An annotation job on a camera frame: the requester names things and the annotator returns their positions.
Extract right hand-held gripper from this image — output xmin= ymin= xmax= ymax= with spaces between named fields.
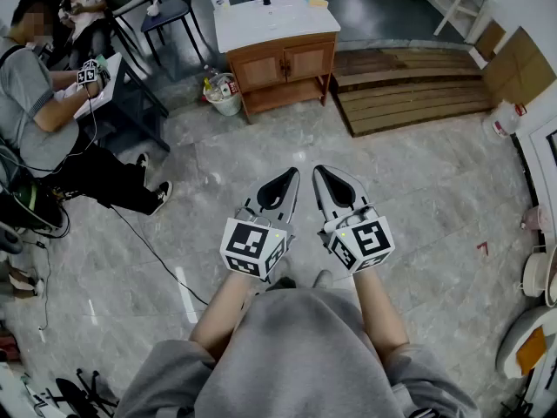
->
xmin=312 ymin=165 xmax=396 ymax=275

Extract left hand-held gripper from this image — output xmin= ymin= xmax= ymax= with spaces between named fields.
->
xmin=219 ymin=166 xmax=302 ymax=281

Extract person's right forearm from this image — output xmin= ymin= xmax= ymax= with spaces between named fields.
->
xmin=352 ymin=267 xmax=410 ymax=356

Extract person's left forearm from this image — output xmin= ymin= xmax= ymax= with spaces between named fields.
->
xmin=189 ymin=272 xmax=258 ymax=363

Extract wooden vanity cabinet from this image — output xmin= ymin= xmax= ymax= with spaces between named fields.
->
xmin=225 ymin=31 xmax=339 ymax=125

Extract person's black trousers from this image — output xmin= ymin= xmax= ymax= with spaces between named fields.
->
xmin=265 ymin=276 xmax=298 ymax=293

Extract white waste bin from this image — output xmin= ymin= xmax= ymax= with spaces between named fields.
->
xmin=202 ymin=72 xmax=243 ymax=118

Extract wooden slatted platform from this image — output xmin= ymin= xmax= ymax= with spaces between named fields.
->
xmin=330 ymin=48 xmax=495 ymax=138

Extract white sink basin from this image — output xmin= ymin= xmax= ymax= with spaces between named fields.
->
xmin=212 ymin=0 xmax=342 ymax=54

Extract person's grey sweatshirt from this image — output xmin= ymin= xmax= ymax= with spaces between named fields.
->
xmin=113 ymin=287 xmax=480 ymax=418

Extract clear red-capped plastic jug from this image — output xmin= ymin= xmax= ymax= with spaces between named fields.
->
xmin=482 ymin=100 xmax=527 ymax=139

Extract pink container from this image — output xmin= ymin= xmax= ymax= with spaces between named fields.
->
xmin=520 ymin=205 xmax=553 ymax=233

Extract dark blue chair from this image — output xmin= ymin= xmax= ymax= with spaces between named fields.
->
xmin=140 ymin=0 xmax=205 ymax=67

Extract small cardboard sheet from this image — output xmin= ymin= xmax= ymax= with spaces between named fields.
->
xmin=473 ymin=19 xmax=507 ymax=60

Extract large cardboard sheet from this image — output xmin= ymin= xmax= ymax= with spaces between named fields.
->
xmin=480 ymin=26 xmax=557 ymax=106

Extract grey white seat cushion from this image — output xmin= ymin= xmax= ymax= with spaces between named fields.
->
xmin=495 ymin=305 xmax=557 ymax=381

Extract orange packet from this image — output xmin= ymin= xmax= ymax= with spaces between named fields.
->
xmin=515 ymin=327 xmax=547 ymax=376

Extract black green equipment pack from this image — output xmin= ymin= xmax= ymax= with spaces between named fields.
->
xmin=0 ymin=180 xmax=70 ymax=239

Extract white printed board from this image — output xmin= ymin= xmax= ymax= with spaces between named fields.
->
xmin=0 ymin=361 xmax=66 ymax=418

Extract black floor cable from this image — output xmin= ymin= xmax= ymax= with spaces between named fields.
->
xmin=111 ymin=205 xmax=211 ymax=307

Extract white round wire rack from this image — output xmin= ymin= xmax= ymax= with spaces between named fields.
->
xmin=520 ymin=244 xmax=557 ymax=308

